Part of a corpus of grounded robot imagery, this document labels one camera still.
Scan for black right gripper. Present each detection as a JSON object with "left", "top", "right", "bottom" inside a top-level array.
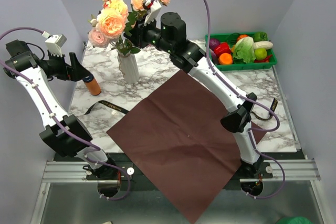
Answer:
[{"left": 121, "top": 15, "right": 173, "bottom": 55}]

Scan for light pink rose stem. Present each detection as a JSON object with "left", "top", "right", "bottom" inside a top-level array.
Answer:
[{"left": 88, "top": 13, "right": 111, "bottom": 48}]

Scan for red wrapping paper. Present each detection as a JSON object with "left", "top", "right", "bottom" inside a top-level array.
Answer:
[{"left": 106, "top": 69, "right": 266, "bottom": 224}]

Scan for pink rose stem with bud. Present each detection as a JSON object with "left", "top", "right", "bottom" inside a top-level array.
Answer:
[{"left": 115, "top": 10, "right": 146, "bottom": 55}]

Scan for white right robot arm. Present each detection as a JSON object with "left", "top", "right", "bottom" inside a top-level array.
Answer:
[{"left": 124, "top": 12, "right": 263, "bottom": 178}]

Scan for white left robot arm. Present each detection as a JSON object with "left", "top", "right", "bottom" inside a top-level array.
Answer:
[{"left": 4, "top": 40, "right": 117, "bottom": 179}]

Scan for white ribbed ceramic vase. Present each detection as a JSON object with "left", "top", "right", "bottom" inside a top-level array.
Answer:
[{"left": 117, "top": 51, "right": 140, "bottom": 84}]

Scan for orange bottle with blue cap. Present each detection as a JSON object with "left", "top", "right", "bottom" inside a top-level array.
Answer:
[{"left": 83, "top": 74, "right": 101, "bottom": 96}]

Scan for purple toy onion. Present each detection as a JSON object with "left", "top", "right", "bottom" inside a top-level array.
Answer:
[{"left": 209, "top": 38, "right": 221, "bottom": 50}]

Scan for red toy bell pepper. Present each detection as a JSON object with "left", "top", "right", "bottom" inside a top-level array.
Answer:
[{"left": 214, "top": 42, "right": 232, "bottom": 58}]

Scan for orange toy fruit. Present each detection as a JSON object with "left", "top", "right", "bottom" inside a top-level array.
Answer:
[{"left": 218, "top": 53, "right": 233, "bottom": 65}]

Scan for green plastic basket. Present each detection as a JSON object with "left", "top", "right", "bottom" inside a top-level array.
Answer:
[{"left": 210, "top": 33, "right": 278, "bottom": 71}]

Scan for orange toy carrot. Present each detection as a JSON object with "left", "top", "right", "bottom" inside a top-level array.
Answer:
[{"left": 237, "top": 34, "right": 248, "bottom": 41}]

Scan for green toy lettuce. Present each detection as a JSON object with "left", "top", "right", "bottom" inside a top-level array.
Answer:
[{"left": 233, "top": 36, "right": 256, "bottom": 64}]

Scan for green toy bell pepper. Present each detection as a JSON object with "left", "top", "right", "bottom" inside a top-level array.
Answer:
[{"left": 253, "top": 31, "right": 268, "bottom": 42}]

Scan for green toy lime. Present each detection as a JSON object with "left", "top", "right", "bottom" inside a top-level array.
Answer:
[{"left": 254, "top": 48, "right": 267, "bottom": 60}]

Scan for white toy radish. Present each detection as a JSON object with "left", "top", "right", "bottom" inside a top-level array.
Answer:
[{"left": 254, "top": 41, "right": 274, "bottom": 50}]

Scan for red toy chili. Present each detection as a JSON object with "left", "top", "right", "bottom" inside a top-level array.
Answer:
[{"left": 254, "top": 55, "right": 272, "bottom": 63}]

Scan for green object at bottom edge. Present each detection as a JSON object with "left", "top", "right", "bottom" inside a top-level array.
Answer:
[{"left": 276, "top": 216, "right": 312, "bottom": 224}]

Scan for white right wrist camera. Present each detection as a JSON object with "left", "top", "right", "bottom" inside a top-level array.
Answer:
[{"left": 142, "top": 0, "right": 162, "bottom": 26}]

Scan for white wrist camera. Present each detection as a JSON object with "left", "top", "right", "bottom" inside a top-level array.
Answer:
[
  {"left": 45, "top": 34, "right": 67, "bottom": 57},
  {"left": 142, "top": 0, "right": 162, "bottom": 26}
]

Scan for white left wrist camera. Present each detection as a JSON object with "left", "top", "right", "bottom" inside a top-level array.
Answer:
[{"left": 45, "top": 34, "right": 67, "bottom": 57}]

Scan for aluminium extrusion rail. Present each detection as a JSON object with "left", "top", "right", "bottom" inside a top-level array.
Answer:
[{"left": 42, "top": 159, "right": 321, "bottom": 183}]

